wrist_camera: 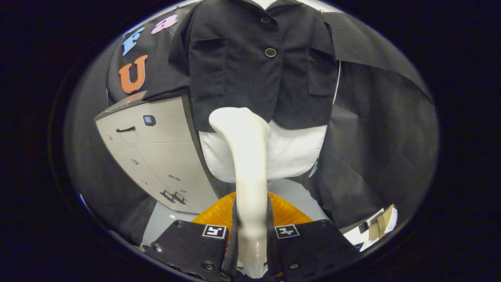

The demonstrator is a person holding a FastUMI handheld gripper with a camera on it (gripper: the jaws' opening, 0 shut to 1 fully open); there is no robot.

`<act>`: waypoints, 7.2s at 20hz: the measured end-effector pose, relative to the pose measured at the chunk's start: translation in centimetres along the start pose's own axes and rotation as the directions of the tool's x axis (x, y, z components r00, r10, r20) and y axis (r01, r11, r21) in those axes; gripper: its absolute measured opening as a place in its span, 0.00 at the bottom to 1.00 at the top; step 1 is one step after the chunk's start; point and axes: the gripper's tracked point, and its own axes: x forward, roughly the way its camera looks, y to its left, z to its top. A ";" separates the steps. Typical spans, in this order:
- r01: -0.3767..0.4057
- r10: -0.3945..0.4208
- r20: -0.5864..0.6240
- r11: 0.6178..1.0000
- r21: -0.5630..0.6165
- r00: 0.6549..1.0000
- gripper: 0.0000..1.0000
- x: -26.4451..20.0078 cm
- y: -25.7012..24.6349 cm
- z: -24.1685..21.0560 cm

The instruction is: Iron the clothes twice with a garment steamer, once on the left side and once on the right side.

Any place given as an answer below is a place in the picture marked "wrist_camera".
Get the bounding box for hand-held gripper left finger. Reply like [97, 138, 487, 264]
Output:
[143, 192, 240, 282]

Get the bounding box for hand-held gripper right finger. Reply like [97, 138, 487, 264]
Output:
[267, 191, 363, 281]

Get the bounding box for white garment steamer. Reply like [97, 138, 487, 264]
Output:
[209, 107, 272, 279]

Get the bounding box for black suit jacket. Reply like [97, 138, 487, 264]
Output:
[147, 0, 339, 132]

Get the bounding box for white padded garment form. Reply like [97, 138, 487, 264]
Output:
[199, 0, 328, 184]

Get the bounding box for brown cardboard box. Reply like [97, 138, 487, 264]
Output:
[368, 204, 399, 240]

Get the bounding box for grey cabinet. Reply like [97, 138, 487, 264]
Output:
[94, 91, 220, 215]

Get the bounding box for black backdrop cloth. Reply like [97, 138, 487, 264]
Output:
[65, 4, 440, 245]

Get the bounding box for white curved tube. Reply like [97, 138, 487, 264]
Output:
[332, 61, 341, 105]

